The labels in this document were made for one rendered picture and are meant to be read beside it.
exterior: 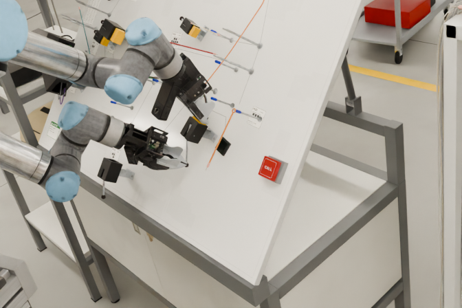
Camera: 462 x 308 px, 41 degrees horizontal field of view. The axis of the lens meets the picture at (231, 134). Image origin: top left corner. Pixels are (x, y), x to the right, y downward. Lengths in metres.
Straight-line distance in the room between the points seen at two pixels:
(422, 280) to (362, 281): 0.81
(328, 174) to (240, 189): 0.45
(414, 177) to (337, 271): 1.53
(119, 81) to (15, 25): 0.33
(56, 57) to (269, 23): 0.59
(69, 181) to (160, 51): 0.36
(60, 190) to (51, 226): 1.61
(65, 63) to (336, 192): 0.91
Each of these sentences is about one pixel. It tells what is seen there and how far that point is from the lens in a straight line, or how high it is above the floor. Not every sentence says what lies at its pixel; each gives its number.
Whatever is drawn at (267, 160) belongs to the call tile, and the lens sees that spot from 1.52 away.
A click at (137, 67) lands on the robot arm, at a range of 1.39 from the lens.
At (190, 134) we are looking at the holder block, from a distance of 1.64.
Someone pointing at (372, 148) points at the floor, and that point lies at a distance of 3.51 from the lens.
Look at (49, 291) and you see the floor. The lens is 3.12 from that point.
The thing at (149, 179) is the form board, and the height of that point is 0.94.
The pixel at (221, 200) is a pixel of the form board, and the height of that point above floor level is 0.98.
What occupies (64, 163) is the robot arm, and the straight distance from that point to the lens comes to 1.51.
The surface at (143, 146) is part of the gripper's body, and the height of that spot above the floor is 1.16.
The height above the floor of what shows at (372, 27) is 0.17.
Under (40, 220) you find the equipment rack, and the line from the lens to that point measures 3.16.
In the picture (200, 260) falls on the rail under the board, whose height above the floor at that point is 0.84.
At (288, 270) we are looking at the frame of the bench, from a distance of 1.67.
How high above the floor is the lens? 1.96
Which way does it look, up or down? 31 degrees down
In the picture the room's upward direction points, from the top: 12 degrees counter-clockwise
